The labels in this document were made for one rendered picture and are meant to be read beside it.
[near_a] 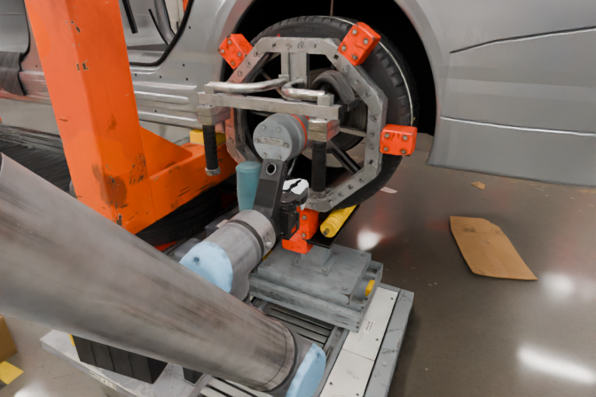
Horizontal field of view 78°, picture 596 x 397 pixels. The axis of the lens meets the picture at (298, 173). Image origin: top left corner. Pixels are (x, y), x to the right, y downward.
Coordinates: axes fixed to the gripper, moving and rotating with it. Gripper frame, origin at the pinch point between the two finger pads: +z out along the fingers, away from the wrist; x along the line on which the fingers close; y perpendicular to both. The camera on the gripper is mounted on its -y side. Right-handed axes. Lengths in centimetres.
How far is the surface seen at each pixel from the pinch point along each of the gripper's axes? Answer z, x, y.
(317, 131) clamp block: 8.5, 0.1, -9.4
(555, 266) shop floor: 128, 84, 83
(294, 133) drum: 18.6, -11.3, -4.7
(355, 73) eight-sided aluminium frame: 30.5, 1.6, -20.4
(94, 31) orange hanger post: 0, -60, -31
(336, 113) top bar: 11.5, 3.5, -13.4
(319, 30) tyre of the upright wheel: 39, -13, -31
